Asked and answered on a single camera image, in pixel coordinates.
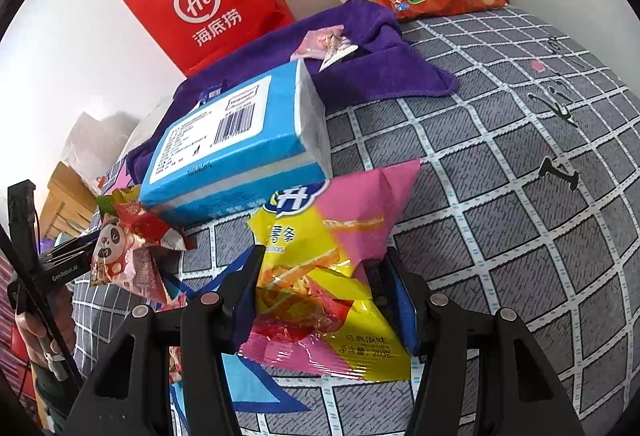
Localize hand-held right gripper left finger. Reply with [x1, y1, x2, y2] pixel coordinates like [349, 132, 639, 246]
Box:
[65, 243, 268, 436]

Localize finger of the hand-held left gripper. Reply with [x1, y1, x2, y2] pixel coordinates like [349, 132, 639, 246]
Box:
[37, 233, 107, 267]

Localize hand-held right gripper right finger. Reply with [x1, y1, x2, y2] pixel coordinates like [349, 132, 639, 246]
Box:
[382, 246, 586, 436]

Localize panda print snack packet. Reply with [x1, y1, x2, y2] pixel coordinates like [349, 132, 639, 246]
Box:
[90, 221, 173, 304]

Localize red snack packet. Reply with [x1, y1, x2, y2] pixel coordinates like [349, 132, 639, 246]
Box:
[112, 201, 196, 251]

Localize yellow pink fries packet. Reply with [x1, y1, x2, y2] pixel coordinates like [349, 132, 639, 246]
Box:
[247, 159, 421, 382]

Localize pink candy packet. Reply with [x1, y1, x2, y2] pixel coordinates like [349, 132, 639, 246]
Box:
[295, 29, 346, 60]

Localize long pink stick packet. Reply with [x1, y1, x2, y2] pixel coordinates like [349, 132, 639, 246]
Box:
[320, 29, 358, 70]

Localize person's left forearm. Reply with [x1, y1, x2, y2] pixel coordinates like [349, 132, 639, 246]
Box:
[30, 361, 83, 434]

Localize person's left hand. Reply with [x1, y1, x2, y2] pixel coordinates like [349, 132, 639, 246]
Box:
[14, 283, 76, 369]

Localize green candy packet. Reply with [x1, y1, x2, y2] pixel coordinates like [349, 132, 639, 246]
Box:
[96, 186, 143, 217]

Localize white plastic bag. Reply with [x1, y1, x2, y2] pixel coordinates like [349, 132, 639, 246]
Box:
[62, 111, 151, 182]

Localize grey checked bedsheet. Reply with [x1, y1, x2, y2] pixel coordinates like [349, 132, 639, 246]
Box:
[70, 6, 640, 436]

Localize blue tissue pack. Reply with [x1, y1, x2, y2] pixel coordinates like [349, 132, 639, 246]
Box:
[139, 60, 333, 227]

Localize purple towel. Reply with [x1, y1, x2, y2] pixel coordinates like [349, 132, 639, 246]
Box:
[125, 0, 460, 187]

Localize wooden furniture frame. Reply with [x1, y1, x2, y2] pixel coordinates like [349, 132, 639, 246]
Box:
[40, 161, 101, 242]

